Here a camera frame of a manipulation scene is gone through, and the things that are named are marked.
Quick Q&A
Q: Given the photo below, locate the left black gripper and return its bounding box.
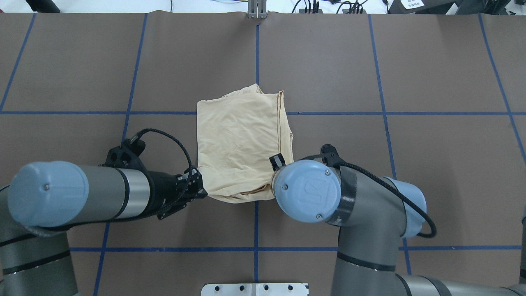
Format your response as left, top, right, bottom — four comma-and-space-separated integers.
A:
146, 166, 208, 220

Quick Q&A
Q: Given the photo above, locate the cream yellow long-sleeve shirt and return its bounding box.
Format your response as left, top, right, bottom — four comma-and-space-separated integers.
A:
196, 84, 294, 204

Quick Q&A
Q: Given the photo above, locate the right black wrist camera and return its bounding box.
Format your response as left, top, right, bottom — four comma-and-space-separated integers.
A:
301, 144, 345, 167

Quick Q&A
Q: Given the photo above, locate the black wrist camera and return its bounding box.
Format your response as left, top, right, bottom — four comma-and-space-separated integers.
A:
100, 139, 146, 172
301, 144, 345, 167

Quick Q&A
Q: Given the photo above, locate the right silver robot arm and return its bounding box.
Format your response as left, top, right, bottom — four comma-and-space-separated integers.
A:
269, 151, 525, 296

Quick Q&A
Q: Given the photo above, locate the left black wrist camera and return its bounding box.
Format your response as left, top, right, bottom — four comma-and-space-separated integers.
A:
100, 139, 146, 172

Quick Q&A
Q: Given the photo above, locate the aluminium frame post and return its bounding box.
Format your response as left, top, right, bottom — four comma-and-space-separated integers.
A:
247, 0, 268, 19

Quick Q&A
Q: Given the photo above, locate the black power adapter box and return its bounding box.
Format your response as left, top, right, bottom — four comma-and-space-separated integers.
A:
388, 0, 455, 15

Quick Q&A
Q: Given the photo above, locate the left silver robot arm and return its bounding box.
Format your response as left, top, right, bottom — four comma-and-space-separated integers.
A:
1, 161, 207, 296

